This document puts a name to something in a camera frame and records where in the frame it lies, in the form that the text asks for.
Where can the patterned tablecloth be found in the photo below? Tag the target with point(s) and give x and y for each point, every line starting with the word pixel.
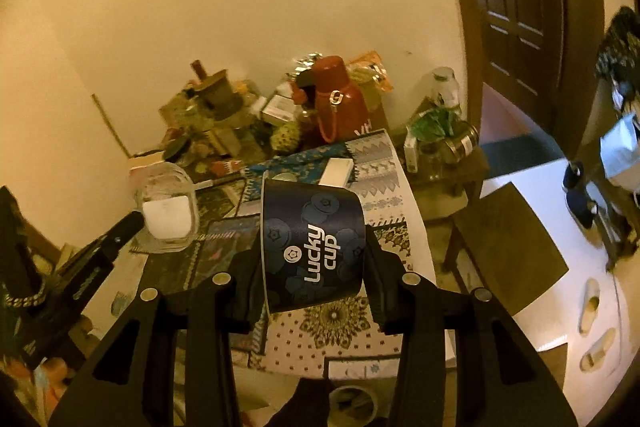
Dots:
pixel 390 187

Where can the person's left leg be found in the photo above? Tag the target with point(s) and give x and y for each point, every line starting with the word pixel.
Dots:
pixel 305 404

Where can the orange snack packet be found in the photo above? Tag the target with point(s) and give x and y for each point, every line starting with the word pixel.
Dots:
pixel 372 69

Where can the white-lidded glass jar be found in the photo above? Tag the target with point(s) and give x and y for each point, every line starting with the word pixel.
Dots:
pixel 445 89

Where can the red thermos bottle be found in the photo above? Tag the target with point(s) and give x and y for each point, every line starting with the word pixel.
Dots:
pixel 345 102

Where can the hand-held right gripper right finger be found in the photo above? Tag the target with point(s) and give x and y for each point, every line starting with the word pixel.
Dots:
pixel 385 292

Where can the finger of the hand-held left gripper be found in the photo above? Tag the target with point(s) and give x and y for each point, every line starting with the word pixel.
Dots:
pixel 112 242

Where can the glass jar with white powder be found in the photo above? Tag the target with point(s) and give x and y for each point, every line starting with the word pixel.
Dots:
pixel 165 217

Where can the dark blue paper cup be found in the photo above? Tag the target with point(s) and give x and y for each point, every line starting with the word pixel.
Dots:
pixel 310 247

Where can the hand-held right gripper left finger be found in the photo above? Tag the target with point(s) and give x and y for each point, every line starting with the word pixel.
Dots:
pixel 240 297

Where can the white plastic bag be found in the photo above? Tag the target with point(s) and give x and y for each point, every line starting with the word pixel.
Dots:
pixel 620 152

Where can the dark wooden door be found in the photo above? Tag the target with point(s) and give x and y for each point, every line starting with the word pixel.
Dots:
pixel 510 7

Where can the white box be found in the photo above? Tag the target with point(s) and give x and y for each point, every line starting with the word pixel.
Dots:
pixel 336 172

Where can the green leafy bag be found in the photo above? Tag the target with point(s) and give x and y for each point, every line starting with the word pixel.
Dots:
pixel 430 124

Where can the dark patterned clothing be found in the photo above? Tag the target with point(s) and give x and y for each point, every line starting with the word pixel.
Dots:
pixel 620 47

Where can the dark blue shoe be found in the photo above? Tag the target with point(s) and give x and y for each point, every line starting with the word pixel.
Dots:
pixel 575 177
pixel 582 212

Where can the metal-lidded glass jar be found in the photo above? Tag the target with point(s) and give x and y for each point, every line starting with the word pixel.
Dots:
pixel 460 141

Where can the wooden stool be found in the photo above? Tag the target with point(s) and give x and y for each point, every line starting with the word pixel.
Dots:
pixel 505 242

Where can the small white bottle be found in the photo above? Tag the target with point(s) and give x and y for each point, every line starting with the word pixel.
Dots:
pixel 410 154

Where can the wooden stick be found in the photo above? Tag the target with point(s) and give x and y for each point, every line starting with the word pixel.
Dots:
pixel 110 124

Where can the red packet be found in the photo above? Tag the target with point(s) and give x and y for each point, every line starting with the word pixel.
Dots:
pixel 227 167

